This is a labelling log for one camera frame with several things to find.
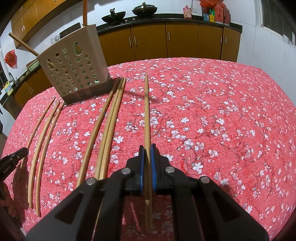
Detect yellow detergent bottle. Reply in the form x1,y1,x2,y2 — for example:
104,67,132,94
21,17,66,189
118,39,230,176
4,81,13,96

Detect red floral tablecloth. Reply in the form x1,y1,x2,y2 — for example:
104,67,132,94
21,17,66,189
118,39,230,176
3,58,295,240

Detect green basin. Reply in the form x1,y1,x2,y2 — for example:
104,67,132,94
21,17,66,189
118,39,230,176
26,59,40,72

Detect beige perforated utensil holder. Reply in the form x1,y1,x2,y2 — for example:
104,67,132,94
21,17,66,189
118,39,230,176
37,25,113,104

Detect dark wooden cutting board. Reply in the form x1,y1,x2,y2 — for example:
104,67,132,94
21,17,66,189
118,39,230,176
60,23,81,39

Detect lower wooden cabinets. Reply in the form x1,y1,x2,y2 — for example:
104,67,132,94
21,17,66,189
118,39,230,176
12,19,242,106

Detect pink labelled bottle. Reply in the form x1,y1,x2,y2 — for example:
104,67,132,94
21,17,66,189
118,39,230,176
183,6,192,20

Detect black lidded wok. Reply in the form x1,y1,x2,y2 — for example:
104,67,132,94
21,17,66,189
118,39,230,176
132,2,158,16

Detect right barred window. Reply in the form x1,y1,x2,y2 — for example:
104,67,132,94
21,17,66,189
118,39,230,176
257,0,295,47

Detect red plastic bag on wall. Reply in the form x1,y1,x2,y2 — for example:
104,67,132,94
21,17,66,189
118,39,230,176
4,50,18,69

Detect black wok with handle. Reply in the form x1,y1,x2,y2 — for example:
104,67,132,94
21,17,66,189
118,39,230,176
101,8,126,24

